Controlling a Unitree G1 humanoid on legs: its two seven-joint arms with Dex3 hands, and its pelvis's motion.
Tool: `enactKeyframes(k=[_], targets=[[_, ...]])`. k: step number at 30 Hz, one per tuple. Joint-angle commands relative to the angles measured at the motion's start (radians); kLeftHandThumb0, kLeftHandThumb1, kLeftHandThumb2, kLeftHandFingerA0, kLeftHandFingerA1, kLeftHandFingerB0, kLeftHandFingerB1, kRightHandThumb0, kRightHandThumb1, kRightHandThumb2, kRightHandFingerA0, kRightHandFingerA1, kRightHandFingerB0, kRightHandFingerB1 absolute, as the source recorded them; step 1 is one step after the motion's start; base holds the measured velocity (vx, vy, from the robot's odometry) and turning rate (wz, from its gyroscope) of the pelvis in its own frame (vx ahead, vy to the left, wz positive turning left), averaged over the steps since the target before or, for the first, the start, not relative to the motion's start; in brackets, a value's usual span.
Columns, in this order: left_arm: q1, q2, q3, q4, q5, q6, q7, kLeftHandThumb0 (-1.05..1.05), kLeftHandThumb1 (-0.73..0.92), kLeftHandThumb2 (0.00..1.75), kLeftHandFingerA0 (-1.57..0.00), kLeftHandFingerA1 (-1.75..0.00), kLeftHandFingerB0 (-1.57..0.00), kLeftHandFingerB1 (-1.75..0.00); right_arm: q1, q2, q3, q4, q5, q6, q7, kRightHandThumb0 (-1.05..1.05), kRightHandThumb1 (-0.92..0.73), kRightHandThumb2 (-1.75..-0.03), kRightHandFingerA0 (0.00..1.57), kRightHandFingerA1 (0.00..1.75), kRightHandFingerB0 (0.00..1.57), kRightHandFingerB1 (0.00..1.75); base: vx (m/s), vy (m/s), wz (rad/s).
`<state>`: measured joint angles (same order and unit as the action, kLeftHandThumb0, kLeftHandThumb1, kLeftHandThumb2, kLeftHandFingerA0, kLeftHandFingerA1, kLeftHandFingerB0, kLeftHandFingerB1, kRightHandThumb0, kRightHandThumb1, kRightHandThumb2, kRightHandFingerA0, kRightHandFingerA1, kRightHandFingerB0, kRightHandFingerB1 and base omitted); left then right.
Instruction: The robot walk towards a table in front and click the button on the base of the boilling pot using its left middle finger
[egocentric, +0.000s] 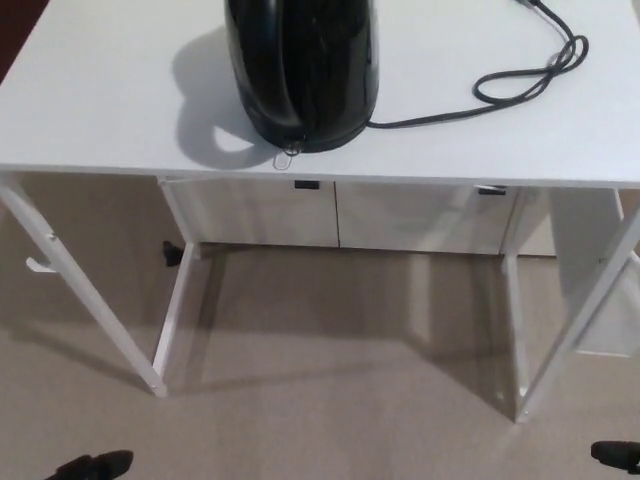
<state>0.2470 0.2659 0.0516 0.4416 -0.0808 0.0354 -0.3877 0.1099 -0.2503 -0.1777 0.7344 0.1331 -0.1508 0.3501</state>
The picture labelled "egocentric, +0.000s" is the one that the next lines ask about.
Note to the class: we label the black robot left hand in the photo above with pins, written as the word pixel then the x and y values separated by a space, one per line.
pixel 100 465

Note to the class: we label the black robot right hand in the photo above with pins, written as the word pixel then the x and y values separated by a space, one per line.
pixel 617 455

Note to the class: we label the clear plastic switch lever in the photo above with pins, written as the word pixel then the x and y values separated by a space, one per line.
pixel 285 159

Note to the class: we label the small black floor object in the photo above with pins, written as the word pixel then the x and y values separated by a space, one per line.
pixel 171 252

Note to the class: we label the white cabinet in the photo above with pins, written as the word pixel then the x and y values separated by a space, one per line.
pixel 400 220

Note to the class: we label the black electric kettle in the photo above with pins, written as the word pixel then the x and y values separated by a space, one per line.
pixel 300 75

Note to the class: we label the dark brown wooden panel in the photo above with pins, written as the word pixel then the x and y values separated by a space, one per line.
pixel 17 30

